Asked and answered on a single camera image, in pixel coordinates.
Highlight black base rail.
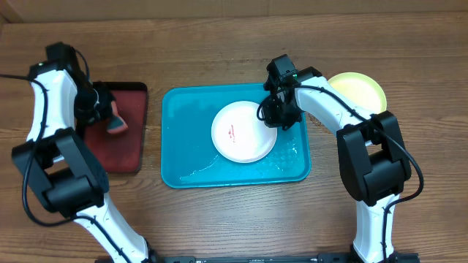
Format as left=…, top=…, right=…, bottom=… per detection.
left=94, top=251, right=420, bottom=263

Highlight blue plastic tray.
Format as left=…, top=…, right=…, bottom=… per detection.
left=161, top=83, right=312, bottom=188

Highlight black tray with red water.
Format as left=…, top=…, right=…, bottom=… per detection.
left=76, top=82, right=148, bottom=174

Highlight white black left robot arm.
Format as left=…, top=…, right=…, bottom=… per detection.
left=12, top=42, right=159, bottom=262

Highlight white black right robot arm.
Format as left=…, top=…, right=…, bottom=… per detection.
left=257, top=55, right=424, bottom=263

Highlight white pink plate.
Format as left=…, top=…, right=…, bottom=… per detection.
left=211, top=101, right=277, bottom=164

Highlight orange sponge with green scourer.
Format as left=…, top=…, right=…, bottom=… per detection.
left=106, top=100, right=128, bottom=134

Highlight yellow-green plate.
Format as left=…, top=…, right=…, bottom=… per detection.
left=328, top=72, right=388, bottom=113

